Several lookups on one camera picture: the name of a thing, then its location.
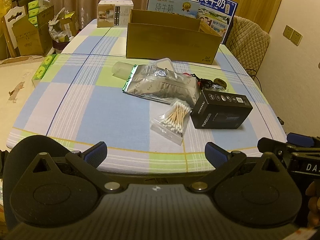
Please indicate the black Flyco shaver box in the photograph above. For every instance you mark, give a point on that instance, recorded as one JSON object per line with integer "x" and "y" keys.
{"x": 220, "y": 110}

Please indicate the dark blue milk carton box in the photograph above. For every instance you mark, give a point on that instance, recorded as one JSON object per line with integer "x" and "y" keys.
{"x": 217, "y": 14}

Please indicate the bag of cotton swabs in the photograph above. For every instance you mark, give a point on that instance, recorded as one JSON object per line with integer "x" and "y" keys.
{"x": 173, "y": 123}

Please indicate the crumpled bag of clutter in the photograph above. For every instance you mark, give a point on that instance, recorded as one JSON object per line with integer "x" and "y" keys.
{"x": 63, "y": 28}

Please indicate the brown carton with handle cutout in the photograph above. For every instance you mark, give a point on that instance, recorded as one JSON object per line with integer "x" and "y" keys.
{"x": 30, "y": 39}

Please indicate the green tissue packs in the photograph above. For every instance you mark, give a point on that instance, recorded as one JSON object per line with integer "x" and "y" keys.
{"x": 42, "y": 69}

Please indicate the red plush toy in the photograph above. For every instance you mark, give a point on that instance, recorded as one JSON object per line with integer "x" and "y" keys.
{"x": 196, "y": 77}

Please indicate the clear plastic packet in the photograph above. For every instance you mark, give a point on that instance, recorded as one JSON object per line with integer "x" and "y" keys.
{"x": 218, "y": 88}

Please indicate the silver foil pouch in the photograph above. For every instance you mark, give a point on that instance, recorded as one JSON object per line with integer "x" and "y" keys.
{"x": 162, "y": 85}

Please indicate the clear plastic roll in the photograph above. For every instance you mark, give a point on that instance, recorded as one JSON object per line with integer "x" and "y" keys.
{"x": 122, "y": 70}

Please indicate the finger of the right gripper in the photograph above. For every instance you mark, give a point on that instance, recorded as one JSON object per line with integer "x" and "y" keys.
{"x": 277, "y": 147}
{"x": 300, "y": 140}

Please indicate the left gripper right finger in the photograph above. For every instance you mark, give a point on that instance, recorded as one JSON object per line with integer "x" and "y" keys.
{"x": 226, "y": 164}

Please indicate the person's right hand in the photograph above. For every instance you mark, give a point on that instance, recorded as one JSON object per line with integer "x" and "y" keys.
{"x": 313, "y": 205}

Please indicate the brown hair scrunchie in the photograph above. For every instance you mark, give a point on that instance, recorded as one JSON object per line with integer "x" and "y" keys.
{"x": 220, "y": 82}

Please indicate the quilted beige chair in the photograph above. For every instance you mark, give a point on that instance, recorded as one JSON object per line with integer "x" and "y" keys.
{"x": 248, "y": 43}

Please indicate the wall power sockets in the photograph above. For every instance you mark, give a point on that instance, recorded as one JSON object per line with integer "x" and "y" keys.
{"x": 292, "y": 35}

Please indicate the yellow plastic bag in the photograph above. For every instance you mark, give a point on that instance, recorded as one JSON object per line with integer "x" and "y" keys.
{"x": 5, "y": 6}

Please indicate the checked tablecloth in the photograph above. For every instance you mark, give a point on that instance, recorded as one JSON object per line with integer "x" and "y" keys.
{"x": 79, "y": 103}

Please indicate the white square plastic container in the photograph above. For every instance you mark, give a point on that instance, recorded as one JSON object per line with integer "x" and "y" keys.
{"x": 165, "y": 63}

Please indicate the open brown cardboard box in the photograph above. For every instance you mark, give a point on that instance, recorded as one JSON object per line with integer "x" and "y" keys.
{"x": 156, "y": 35}

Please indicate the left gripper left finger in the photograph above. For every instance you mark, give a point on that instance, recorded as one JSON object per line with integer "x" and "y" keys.
{"x": 86, "y": 163}

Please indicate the light blue milk carton box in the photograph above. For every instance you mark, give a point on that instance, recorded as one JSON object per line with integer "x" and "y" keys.
{"x": 187, "y": 8}

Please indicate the white appliance box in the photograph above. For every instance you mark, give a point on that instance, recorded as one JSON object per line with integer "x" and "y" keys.
{"x": 113, "y": 13}

